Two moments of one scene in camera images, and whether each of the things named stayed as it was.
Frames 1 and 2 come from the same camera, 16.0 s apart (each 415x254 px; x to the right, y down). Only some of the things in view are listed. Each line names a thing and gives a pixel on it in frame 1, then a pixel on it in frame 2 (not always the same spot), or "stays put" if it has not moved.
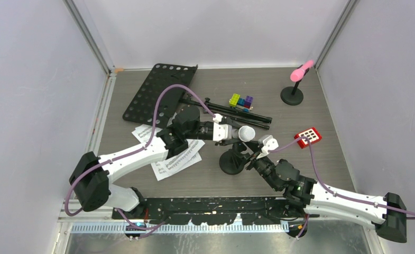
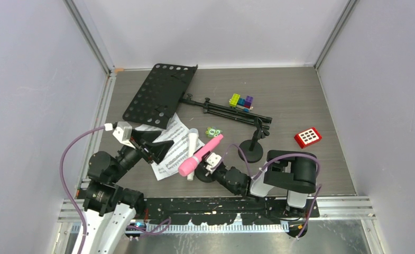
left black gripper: (226, 143) to (156, 151)
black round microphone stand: (292, 96) to (200, 171)
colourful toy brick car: (245, 104) stays put
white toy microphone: (245, 133) to (193, 138)
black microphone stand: (232, 161) to (252, 149)
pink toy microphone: (297, 74) to (188, 168)
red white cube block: (311, 133) stays put
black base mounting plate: (215, 211) stays put
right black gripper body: (263, 164) to (220, 174)
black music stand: (158, 100) stays put
